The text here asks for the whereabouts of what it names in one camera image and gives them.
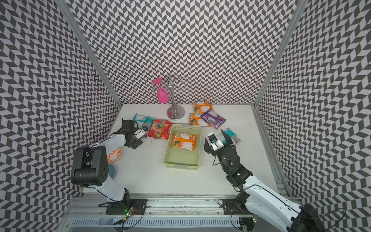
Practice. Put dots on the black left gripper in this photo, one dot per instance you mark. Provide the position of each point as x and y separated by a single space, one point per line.
136 144

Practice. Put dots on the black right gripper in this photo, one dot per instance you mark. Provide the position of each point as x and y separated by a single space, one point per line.
208 150

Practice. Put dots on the teal Fox's candy bag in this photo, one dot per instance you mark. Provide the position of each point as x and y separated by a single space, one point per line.
235 139

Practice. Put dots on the orange Fox's candy bag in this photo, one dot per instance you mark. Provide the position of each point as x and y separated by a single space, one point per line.
184 140

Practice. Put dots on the light green plastic basket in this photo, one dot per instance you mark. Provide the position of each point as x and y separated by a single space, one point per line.
182 158

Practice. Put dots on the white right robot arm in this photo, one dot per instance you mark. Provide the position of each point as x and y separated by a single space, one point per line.
257 198

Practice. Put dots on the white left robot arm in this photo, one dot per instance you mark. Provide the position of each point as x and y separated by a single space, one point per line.
90 164

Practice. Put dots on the teal candy bag left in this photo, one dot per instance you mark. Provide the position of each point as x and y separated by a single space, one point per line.
143 121

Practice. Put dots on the orange patterned plate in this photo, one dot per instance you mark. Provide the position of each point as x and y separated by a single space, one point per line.
114 156

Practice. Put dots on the red 100 candy bag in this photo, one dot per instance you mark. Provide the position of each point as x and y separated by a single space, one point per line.
160 129

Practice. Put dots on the orange candy bag under purple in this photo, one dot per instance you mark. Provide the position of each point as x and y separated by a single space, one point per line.
195 119

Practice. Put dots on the blue plate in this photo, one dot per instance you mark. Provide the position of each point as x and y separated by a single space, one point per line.
112 171

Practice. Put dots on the chrome glass holder stand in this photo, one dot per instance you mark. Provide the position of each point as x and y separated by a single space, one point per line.
173 83

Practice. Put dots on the pink plastic wine glass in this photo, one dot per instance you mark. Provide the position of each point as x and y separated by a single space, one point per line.
161 91

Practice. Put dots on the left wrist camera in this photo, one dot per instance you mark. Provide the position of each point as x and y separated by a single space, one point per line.
142 133

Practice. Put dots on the orange candy bag at wall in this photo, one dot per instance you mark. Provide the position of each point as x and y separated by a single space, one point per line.
200 107

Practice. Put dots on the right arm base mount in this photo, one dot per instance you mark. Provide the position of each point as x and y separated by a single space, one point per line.
236 206

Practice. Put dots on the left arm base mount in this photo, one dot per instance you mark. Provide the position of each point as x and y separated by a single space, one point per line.
121 208

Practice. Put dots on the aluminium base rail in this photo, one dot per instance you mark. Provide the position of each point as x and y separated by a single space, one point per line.
166 212

